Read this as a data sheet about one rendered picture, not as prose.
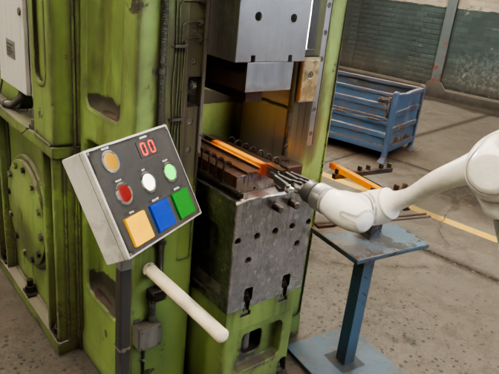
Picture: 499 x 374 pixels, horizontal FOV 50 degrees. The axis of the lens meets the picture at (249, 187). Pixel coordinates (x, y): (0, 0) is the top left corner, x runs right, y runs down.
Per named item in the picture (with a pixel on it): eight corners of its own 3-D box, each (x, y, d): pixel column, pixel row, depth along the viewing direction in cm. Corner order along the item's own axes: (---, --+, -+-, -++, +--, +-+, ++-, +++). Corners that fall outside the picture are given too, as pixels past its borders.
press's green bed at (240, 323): (286, 378, 235) (300, 286, 217) (217, 413, 212) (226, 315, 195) (213, 313, 273) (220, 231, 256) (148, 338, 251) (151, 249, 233)
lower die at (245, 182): (278, 185, 196) (281, 163, 193) (235, 194, 184) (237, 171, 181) (212, 151, 226) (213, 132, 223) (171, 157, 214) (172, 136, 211)
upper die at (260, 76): (290, 89, 183) (293, 61, 180) (244, 92, 171) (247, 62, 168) (218, 67, 213) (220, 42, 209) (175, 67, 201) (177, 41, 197)
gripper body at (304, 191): (304, 208, 170) (285, 196, 176) (323, 202, 175) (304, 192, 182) (309, 185, 167) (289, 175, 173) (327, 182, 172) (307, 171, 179)
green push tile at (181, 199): (196, 210, 154) (186, 186, 153) (182, 219, 148) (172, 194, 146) (191, 212, 155) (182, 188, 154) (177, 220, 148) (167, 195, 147)
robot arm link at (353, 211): (313, 218, 165) (340, 217, 174) (351, 240, 154) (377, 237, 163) (323, 185, 162) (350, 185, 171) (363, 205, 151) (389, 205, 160)
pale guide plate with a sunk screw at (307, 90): (315, 101, 211) (321, 57, 205) (298, 102, 205) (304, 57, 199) (311, 99, 212) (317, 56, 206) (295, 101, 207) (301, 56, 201)
